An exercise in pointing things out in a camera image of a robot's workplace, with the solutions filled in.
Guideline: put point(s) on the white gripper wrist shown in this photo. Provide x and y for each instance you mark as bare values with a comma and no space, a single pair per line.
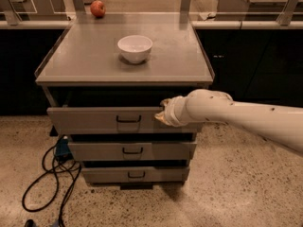
170,112

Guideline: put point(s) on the grey top drawer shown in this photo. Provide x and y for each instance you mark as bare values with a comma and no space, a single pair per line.
112,120

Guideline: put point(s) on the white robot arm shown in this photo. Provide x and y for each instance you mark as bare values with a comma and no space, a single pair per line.
280,124

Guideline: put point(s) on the grey metal drawer cabinet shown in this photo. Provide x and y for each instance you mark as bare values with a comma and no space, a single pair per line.
87,70

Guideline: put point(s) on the grey bottom drawer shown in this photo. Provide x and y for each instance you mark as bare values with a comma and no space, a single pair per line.
142,174

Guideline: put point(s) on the white ceramic bowl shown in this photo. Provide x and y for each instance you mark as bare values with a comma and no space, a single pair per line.
135,48

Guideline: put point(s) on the blue power adapter box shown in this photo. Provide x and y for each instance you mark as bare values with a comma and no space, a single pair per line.
62,150

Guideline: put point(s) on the red apple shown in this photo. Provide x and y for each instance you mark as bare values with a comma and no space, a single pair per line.
98,9

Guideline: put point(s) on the steel background table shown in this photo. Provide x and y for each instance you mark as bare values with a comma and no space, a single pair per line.
249,10

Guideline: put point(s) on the black shoe tip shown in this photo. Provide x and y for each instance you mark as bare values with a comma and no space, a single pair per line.
30,223

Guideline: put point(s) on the white counter rail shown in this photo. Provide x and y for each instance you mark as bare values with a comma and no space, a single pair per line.
238,25

